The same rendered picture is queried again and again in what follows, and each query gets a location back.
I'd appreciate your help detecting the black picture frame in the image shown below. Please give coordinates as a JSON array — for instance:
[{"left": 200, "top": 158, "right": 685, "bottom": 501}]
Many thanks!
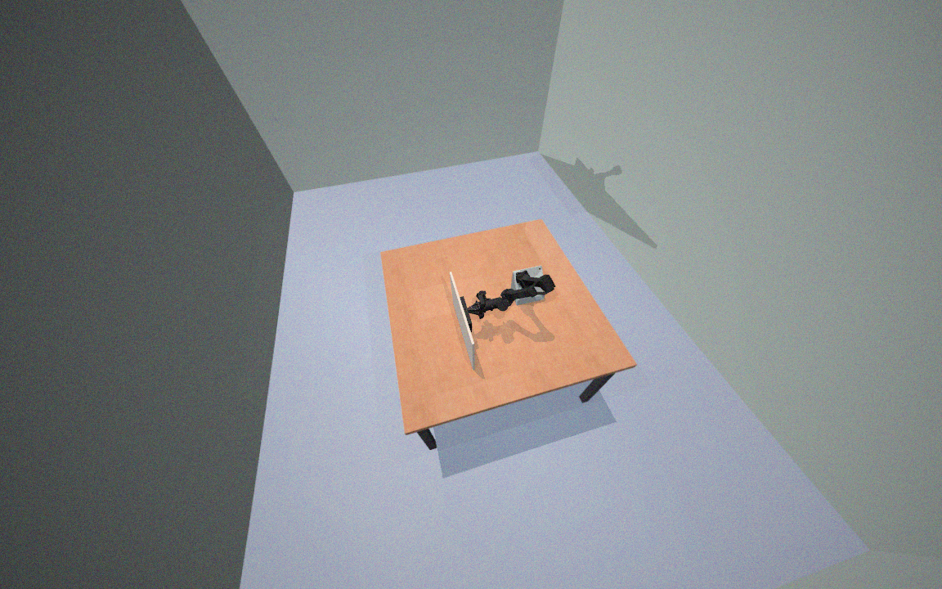
[{"left": 460, "top": 296, "right": 472, "bottom": 332}]

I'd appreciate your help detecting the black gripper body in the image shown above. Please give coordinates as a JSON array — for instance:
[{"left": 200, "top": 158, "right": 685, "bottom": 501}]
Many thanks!
[{"left": 478, "top": 294, "right": 495, "bottom": 319}]

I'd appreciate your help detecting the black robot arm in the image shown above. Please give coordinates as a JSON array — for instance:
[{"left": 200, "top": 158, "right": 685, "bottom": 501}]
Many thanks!
[{"left": 476, "top": 270, "right": 555, "bottom": 312}]

